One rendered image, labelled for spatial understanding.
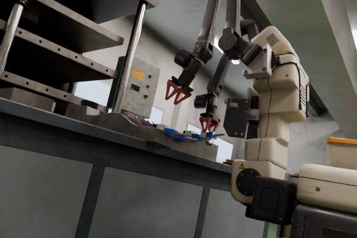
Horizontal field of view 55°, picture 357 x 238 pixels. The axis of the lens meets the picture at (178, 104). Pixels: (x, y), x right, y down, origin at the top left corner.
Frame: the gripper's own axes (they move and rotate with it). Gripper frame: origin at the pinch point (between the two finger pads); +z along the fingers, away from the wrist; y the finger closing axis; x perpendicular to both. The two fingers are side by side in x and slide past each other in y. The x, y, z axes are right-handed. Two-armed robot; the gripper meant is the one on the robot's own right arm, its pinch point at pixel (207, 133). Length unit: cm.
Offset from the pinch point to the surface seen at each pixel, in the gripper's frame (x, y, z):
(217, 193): -0.3, -15.2, 27.0
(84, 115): -24, 56, 11
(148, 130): 8.0, 45.3, 17.6
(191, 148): 0.7, 11.0, 12.4
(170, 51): -406, -308, -362
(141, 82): -78, -8, -51
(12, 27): -68, 87, -32
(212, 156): 0.6, -5.5, 10.8
